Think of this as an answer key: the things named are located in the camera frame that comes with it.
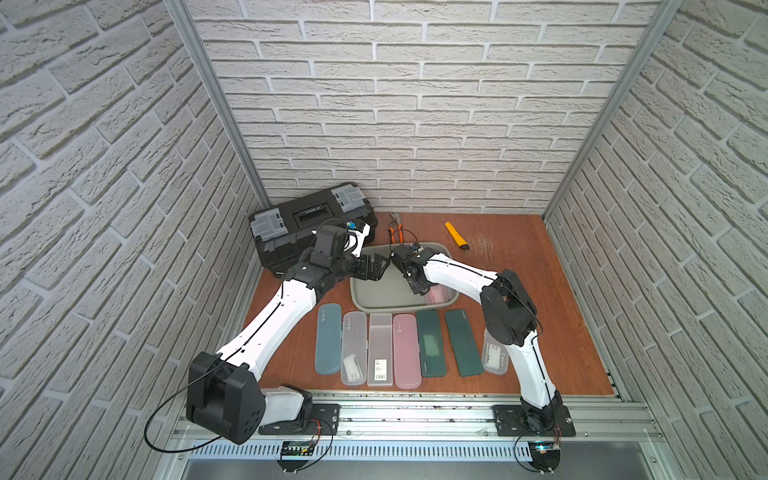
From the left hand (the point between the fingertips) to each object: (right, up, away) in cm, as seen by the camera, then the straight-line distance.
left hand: (380, 255), depth 79 cm
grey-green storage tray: (+3, -13, +16) cm, 20 cm away
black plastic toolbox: (-32, +7, +13) cm, 35 cm away
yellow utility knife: (+28, +5, +33) cm, 44 cm away
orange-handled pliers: (+4, +13, +38) cm, 40 cm away
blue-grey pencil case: (-16, -25, +8) cm, 31 cm away
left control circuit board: (-21, -49, -7) cm, 53 cm away
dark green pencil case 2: (+24, -26, +6) cm, 36 cm away
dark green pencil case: (+14, -26, +6) cm, 31 cm away
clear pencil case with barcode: (0, -28, +5) cm, 28 cm away
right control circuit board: (+40, -48, -9) cm, 64 cm away
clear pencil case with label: (-8, -28, +6) cm, 30 cm away
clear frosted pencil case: (+32, -28, +2) cm, 43 cm away
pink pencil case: (+18, -13, +15) cm, 27 cm away
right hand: (+18, -8, +18) cm, 26 cm away
